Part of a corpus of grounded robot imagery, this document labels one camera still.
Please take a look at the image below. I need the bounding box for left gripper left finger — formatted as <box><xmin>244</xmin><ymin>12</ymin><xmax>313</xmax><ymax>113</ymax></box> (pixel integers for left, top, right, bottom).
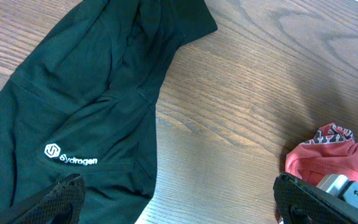
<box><xmin>0</xmin><ymin>174</ymin><xmax>86</xmax><ymax>224</ymax></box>

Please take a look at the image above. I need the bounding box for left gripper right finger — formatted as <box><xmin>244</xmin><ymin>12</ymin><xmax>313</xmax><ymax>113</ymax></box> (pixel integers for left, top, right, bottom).
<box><xmin>273</xmin><ymin>172</ymin><xmax>358</xmax><ymax>224</ymax></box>

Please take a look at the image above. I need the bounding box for red orange t-shirt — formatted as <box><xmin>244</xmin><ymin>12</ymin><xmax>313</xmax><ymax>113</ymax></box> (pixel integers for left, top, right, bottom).
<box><xmin>285</xmin><ymin>123</ymin><xmax>358</xmax><ymax>185</ymax></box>

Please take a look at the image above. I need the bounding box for black t-shirt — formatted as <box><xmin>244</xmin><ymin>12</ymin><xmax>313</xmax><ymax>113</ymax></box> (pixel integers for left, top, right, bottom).
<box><xmin>0</xmin><ymin>0</ymin><xmax>217</xmax><ymax>223</ymax></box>

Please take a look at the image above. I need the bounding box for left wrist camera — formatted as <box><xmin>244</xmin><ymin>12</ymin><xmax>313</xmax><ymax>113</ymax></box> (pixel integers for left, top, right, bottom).
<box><xmin>316</xmin><ymin>174</ymin><xmax>358</xmax><ymax>208</ymax></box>

